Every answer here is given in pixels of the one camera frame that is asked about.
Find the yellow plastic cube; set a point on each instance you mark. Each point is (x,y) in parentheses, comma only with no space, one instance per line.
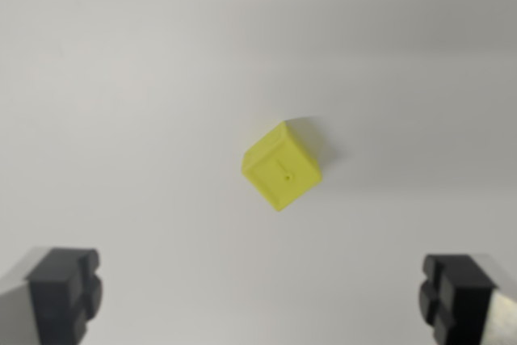
(282,171)

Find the black silver gripper right finger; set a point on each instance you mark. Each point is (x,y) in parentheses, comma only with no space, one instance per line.
(460,300)

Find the black silver gripper left finger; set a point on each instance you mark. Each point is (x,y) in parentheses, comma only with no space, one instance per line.
(56,296)

